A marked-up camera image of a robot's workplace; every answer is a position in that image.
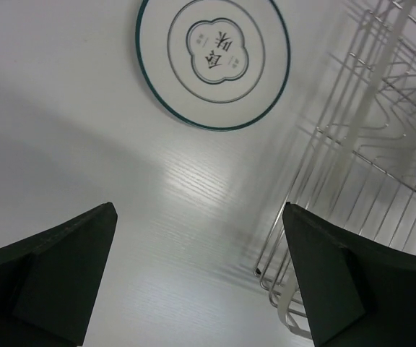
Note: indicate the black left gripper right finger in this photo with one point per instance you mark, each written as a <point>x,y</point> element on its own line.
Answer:
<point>356,292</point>

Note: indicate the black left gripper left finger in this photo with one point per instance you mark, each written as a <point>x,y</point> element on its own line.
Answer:
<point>49,282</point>

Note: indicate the wire dish rack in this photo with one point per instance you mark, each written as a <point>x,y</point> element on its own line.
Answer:
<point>354,161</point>

